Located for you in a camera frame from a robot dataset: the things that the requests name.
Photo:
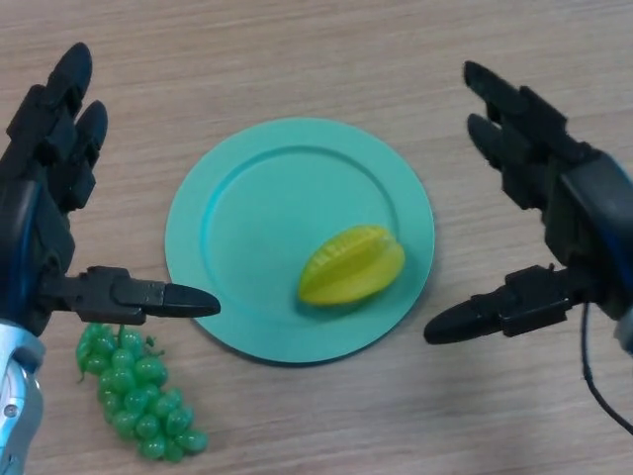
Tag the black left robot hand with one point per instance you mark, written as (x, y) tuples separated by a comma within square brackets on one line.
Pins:
[(34, 237)]

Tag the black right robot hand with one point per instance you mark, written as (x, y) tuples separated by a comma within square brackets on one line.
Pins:
[(588, 218)]

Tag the yellow starfruit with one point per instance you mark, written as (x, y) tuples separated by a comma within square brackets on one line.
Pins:
[(351, 272)]

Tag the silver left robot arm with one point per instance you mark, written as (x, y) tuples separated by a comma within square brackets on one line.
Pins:
[(20, 406)]

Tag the green round plate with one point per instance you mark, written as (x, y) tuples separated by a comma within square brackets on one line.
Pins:
[(267, 237)]

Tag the green plastic grape bunch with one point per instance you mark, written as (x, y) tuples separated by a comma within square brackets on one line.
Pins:
[(138, 401)]

